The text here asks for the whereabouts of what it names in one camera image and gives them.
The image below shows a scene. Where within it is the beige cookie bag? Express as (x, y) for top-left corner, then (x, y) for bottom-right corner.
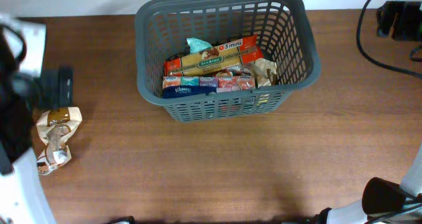
(36, 107), (82, 175)
(243, 58), (278, 88)

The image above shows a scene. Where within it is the blue Kleenex tissue box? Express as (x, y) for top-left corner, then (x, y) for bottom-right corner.
(161, 74), (256, 99)

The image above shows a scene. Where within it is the light teal tissue pack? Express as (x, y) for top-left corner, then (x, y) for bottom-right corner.
(186, 38), (212, 54)

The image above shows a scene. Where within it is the San Remo spaghetti pack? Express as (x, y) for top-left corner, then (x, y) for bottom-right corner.
(164, 35), (264, 76)

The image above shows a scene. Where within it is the green Nescafe coffee bag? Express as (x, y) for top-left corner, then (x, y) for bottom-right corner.
(213, 69), (252, 77)

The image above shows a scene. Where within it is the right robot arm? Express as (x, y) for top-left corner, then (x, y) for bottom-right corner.
(282, 151), (421, 224)

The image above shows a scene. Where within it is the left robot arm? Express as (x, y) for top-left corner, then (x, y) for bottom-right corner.
(1, 23), (73, 223)

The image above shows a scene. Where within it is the grey plastic basket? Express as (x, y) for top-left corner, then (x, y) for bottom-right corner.
(135, 0), (321, 122)

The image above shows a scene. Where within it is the black right camera cable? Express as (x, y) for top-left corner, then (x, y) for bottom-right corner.
(355, 0), (422, 80)

